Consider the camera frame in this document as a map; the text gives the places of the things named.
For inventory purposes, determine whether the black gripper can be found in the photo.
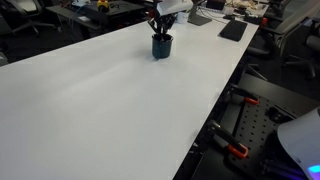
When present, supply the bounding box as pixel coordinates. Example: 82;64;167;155
147;9;177;36

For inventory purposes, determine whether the dark green mug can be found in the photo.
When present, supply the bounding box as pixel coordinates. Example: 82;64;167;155
151;33;175;61

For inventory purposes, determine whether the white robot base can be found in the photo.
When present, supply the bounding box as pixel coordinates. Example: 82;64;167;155
276;107;320;180

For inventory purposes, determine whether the white mug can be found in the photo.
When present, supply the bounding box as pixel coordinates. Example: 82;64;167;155
176;11;190;25

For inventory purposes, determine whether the grey monitor stand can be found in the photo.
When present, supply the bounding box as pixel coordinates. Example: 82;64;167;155
186;0;213;27

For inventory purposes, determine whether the black monitor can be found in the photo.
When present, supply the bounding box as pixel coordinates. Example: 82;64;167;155
205;0;227;11

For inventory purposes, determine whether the dark office desk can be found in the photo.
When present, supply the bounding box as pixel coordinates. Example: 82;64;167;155
45;0;156;38

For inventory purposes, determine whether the yellow toy object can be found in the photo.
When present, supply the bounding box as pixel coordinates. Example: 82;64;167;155
96;0;111;13

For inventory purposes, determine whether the white paper cup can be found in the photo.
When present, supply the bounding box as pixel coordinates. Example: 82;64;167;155
223;5;236;17

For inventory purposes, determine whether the black mouse pad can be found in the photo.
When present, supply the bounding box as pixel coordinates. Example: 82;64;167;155
218;19;249;43

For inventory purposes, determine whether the black small box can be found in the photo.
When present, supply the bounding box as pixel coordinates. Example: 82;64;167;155
243;13;265;26

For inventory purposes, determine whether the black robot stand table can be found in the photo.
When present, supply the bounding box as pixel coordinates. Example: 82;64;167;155
190;72;320;180

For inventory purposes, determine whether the black office chair with armrest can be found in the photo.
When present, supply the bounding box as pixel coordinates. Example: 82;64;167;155
245;0;320;81

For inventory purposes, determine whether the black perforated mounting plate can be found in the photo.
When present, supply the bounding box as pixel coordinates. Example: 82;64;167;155
225;95;320;180

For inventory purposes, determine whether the orange handled black clamp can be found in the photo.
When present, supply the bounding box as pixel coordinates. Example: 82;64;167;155
207;120;250;160
229;84;260;106

